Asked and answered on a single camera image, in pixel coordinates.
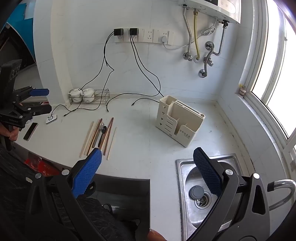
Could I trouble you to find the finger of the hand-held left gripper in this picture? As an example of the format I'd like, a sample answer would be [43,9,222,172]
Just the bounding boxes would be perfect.
[13,85,50,103]
[14,104,53,119]

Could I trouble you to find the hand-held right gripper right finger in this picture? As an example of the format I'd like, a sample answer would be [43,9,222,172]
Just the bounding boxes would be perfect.
[187,147,271,241]

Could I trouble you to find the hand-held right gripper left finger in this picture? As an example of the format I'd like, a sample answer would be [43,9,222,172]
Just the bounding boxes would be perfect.
[24,148,103,241]

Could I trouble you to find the dark brown chopstick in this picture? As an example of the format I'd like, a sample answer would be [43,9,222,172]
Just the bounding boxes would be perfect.
[102,117,114,150]
[87,118,103,156]
[104,118,115,156]
[84,120,100,156]

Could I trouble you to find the light wooden chopstick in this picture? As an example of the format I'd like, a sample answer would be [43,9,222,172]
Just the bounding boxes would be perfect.
[107,126,117,160]
[80,121,94,158]
[99,125,110,151]

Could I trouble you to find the black plastic spoon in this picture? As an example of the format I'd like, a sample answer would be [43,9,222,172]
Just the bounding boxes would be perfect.
[98,126,107,150]

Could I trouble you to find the silver metal spoon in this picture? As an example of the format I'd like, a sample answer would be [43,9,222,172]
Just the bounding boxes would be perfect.
[92,122,104,149]

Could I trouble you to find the beige plastic utensil holder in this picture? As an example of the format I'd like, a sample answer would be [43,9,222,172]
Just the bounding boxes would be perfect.
[155,95,206,148]

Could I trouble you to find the person's left hand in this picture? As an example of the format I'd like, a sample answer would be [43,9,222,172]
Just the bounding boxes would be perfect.
[6,126,21,142]

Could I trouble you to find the person's right hand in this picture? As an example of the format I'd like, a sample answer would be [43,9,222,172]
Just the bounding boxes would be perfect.
[148,229,165,241]

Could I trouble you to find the stainless steel sink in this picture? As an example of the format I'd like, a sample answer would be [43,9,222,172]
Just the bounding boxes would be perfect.
[176,153,249,241]

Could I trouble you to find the grey drain stopper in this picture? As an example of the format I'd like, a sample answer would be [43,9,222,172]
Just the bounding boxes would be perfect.
[188,185,205,200]

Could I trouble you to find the black smartphone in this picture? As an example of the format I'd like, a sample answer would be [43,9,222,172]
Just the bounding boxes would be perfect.
[23,122,38,141]

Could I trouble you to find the white lidded ceramic pot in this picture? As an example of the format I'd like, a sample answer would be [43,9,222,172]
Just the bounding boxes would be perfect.
[69,88,84,103]
[82,88,96,103]

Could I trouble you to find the range hood with blue film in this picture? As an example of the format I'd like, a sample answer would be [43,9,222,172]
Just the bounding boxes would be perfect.
[0,0,36,67]

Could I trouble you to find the red plastic packet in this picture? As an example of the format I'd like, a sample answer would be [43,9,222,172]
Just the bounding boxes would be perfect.
[24,152,62,178]

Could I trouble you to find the person's black clothing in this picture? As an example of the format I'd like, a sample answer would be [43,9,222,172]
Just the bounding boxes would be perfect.
[0,141,148,241]

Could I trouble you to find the chrome faucet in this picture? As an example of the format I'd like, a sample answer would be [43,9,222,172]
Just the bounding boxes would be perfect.
[267,179,296,211]

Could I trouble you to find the white water heater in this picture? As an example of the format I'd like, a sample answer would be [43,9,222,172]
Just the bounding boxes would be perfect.
[178,0,242,25]

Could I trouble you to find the black charging cable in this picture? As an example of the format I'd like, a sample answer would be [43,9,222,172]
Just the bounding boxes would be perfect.
[106,35,161,113]
[131,35,166,106]
[49,32,115,119]
[63,32,115,117]

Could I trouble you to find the metal wire rack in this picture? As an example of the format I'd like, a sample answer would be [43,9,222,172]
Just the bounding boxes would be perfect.
[68,88,110,106]

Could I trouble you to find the short corrugated steel hose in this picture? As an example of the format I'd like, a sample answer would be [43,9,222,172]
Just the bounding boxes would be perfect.
[198,62,210,79]

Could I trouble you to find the window with white frame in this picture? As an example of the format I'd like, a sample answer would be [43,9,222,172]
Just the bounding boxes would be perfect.
[239,0,296,179]

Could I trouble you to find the white wall socket row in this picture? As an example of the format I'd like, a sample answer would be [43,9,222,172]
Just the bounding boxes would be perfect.
[114,28,174,45]

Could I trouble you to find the long corrugated steel hose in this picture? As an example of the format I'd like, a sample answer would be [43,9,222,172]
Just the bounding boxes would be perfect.
[183,5,193,56]
[206,21,228,61]

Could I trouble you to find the white plug with cable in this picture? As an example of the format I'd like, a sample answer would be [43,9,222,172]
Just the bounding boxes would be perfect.
[160,20,220,50]

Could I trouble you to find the yellow gas hose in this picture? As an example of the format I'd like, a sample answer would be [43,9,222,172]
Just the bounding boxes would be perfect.
[193,9,200,61]

